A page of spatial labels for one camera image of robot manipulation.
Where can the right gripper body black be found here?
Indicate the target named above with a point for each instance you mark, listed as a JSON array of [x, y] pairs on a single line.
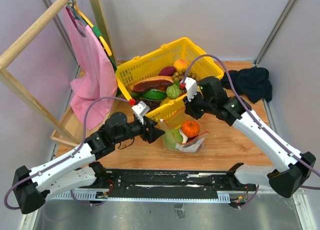
[[198, 106]]

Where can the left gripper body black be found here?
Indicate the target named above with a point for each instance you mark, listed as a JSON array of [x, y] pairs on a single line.
[[136, 128]]

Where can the green cabbage back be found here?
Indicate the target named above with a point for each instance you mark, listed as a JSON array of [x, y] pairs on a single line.
[[171, 138]]

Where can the green cabbage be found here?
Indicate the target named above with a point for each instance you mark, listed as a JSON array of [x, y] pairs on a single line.
[[171, 138], [173, 91]]

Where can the orange fruit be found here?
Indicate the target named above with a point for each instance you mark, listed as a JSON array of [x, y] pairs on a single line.
[[190, 128]]

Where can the clear zip top bag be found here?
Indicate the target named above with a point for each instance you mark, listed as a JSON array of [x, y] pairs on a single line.
[[175, 122]]

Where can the white mushroom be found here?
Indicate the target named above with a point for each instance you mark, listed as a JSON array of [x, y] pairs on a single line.
[[184, 136]]

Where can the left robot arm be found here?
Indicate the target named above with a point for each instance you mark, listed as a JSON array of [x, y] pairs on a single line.
[[79, 167]]

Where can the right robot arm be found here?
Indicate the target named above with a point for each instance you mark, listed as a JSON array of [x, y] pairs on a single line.
[[290, 167]]

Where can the black grape bunch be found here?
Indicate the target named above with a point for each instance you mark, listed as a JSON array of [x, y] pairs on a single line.
[[152, 104]]

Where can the green cabbage front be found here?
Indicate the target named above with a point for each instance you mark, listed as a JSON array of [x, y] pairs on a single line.
[[173, 91]]

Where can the watermelon slice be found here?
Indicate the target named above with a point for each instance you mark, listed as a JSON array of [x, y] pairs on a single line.
[[154, 95]]

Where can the yellow plastic basket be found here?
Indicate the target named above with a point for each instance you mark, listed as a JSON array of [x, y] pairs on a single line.
[[151, 64]]

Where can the peach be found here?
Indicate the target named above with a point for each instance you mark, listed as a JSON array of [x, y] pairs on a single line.
[[180, 64]]

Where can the purple sweet potato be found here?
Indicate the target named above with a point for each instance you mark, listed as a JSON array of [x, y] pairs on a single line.
[[167, 71]]

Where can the dark navy cloth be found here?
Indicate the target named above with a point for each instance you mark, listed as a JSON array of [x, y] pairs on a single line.
[[252, 82]]

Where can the pink shirt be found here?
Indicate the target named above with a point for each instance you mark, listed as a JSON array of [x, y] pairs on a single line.
[[99, 78]]

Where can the yellow clothes hanger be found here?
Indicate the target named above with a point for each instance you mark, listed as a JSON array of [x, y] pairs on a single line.
[[99, 36]]

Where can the grey clothes hanger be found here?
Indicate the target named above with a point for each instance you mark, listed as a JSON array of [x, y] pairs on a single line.
[[74, 14]]

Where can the wooden clothes rack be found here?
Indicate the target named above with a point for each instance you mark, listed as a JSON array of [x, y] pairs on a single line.
[[45, 68]]

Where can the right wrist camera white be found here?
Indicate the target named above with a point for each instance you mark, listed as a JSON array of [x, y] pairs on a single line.
[[191, 88]]

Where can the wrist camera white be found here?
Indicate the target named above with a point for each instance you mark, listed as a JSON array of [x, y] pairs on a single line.
[[191, 88], [140, 110]]

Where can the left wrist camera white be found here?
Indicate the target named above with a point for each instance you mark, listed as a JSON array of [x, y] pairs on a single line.
[[140, 110]]

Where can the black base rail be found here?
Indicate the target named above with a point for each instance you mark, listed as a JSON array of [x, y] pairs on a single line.
[[169, 184]]

